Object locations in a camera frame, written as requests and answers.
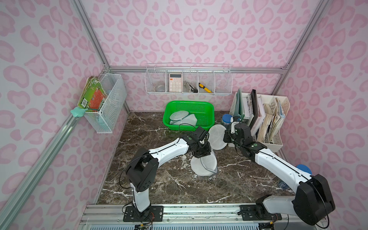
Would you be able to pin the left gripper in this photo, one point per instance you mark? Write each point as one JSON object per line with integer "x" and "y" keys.
{"x": 202, "y": 150}

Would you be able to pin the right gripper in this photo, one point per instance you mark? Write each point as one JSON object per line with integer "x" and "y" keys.
{"x": 228, "y": 136}

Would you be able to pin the white mesh laundry bag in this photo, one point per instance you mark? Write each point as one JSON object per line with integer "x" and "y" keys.
{"x": 207, "y": 165}

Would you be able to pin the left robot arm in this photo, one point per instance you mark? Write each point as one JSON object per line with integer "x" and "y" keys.
{"x": 142, "y": 169}

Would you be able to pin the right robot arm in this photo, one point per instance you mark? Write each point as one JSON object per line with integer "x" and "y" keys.
{"x": 313, "y": 199}

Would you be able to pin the white mesh bag in basket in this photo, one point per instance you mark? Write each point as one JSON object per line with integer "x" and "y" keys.
{"x": 183, "y": 117}

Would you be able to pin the pencil tube blue lid standing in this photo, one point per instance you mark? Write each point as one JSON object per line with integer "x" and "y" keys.
{"x": 226, "y": 120}

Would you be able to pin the green plastic basket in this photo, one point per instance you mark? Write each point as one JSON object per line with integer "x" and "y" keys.
{"x": 203, "y": 111}

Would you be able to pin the white book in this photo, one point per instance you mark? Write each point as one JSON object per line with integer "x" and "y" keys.
{"x": 260, "y": 116}

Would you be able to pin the white file organizer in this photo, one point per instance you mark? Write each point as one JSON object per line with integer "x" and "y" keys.
{"x": 266, "y": 99}

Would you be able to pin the black binder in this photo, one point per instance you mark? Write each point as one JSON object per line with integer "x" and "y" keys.
{"x": 253, "y": 106}

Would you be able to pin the beige papers in organizer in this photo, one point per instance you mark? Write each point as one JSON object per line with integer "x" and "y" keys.
{"x": 273, "y": 121}

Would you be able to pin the yellow black utility knife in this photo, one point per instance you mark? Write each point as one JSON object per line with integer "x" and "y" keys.
{"x": 205, "y": 88}

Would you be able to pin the metal clips in shelf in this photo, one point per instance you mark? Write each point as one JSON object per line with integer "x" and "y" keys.
{"x": 188, "y": 88}

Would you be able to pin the white calculator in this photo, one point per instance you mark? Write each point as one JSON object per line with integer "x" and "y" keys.
{"x": 175, "y": 83}

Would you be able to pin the round metal tin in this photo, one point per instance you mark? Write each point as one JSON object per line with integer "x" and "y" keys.
{"x": 160, "y": 88}

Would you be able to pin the pencil tube blue lid lying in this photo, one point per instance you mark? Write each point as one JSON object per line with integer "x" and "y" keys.
{"x": 302, "y": 167}

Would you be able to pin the green red booklet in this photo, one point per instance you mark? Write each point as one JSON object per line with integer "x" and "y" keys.
{"x": 93, "y": 96}

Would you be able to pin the mint green star hook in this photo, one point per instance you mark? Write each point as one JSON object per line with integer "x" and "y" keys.
{"x": 78, "y": 112}

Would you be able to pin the white wire shelf back wall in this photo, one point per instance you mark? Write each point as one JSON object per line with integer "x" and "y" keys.
{"x": 218, "y": 78}

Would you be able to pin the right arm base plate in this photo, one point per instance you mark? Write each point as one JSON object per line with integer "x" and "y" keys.
{"x": 257, "y": 212}

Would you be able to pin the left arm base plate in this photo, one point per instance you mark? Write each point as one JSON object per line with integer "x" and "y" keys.
{"x": 152, "y": 213}

